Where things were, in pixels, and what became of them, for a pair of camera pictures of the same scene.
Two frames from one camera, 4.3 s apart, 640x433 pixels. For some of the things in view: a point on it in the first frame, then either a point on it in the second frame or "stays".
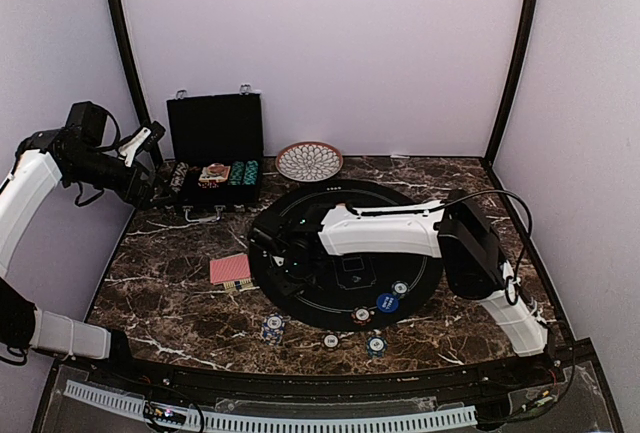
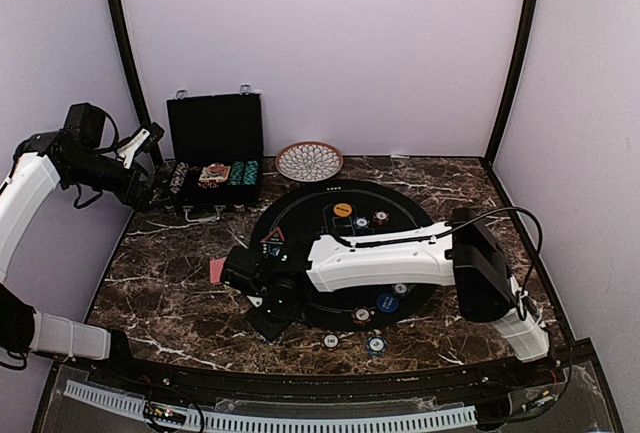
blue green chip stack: (376, 346) stays
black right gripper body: (297, 276) to (278, 315)
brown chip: (362, 314) stays
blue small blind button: (387, 302) stays
